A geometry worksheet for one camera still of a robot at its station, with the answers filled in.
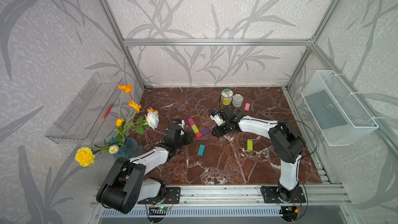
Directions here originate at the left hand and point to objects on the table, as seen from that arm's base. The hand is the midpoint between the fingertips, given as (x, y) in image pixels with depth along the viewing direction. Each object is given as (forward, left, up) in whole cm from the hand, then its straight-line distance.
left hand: (193, 134), depth 89 cm
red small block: (+2, -3, -4) cm, 5 cm away
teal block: (-7, -5, -5) cm, 10 cm away
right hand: (+3, -12, -3) cm, 13 cm away
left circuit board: (-35, +14, -7) cm, 39 cm away
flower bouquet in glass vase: (-14, +29, +17) cm, 36 cm away
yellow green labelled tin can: (+27, -21, +3) cm, 35 cm away
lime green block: (-5, -33, -4) cm, 34 cm away
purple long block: (+5, -7, -5) cm, 10 cm away
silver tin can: (+26, -29, +1) cm, 39 cm away
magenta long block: (+11, +2, -4) cm, 11 cm away
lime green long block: (+6, -1, -4) cm, 7 cm away
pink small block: (+24, -36, -4) cm, 43 cm away
